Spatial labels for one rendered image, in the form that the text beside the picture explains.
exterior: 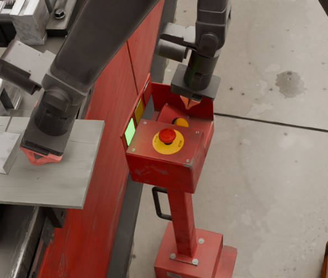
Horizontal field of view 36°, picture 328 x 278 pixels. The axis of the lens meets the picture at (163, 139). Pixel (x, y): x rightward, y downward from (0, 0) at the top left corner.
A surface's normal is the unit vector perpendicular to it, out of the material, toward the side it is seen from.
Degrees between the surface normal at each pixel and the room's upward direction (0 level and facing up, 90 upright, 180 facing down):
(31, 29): 90
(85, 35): 100
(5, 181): 0
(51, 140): 30
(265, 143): 0
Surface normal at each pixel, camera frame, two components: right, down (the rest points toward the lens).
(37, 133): 0.41, -0.51
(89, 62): -0.33, 0.86
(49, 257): 0.99, 0.04
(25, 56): 0.23, -0.29
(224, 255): -0.10, -0.61
